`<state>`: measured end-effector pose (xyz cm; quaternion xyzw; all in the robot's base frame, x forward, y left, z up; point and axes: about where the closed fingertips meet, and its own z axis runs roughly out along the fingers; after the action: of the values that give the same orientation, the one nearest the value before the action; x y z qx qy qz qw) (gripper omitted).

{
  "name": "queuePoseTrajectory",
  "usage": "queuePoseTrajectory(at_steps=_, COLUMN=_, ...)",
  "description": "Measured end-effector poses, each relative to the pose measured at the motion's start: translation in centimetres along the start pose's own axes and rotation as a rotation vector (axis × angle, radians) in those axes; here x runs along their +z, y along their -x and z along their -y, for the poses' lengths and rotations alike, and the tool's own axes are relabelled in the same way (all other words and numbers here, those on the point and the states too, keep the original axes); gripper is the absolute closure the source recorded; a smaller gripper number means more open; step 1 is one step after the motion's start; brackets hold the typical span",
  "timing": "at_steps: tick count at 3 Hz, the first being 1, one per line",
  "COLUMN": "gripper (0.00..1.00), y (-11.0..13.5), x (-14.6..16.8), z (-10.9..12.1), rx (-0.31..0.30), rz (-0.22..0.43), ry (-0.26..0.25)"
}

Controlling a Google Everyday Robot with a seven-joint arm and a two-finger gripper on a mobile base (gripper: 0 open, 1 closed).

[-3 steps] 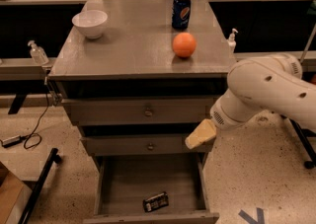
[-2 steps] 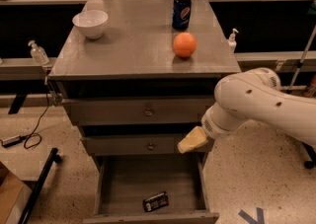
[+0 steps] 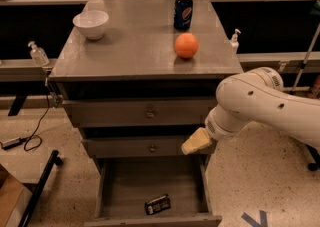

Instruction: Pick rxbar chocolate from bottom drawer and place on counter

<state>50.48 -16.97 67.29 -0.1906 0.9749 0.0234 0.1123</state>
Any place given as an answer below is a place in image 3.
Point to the black power adapter with cable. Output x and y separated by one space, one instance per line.
25 141

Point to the orange fruit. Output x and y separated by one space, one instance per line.
186 45

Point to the clear sanitizer bottle left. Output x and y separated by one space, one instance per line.
38 55

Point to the grey wooden drawer cabinet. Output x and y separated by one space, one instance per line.
135 58

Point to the middle grey drawer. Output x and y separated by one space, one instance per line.
144 146

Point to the white ceramic bowl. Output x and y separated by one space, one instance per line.
91 23

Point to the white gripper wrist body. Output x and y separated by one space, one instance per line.
212 126

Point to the black rxbar chocolate bar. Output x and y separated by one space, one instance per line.
157 205

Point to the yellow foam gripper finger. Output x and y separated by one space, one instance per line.
198 141

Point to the grabber stick tool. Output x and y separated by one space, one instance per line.
305 60

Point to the cardboard box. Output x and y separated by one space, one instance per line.
14 198

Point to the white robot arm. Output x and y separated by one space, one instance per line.
257 95

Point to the open bottom grey drawer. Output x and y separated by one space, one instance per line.
126 184

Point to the top grey drawer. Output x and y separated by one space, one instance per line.
138 111

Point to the white pump bottle right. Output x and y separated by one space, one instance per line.
234 40

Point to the blue pepsi can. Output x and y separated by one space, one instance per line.
183 11

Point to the black metal leg left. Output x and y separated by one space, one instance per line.
54 159

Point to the orange bottle on floor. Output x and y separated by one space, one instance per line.
314 90

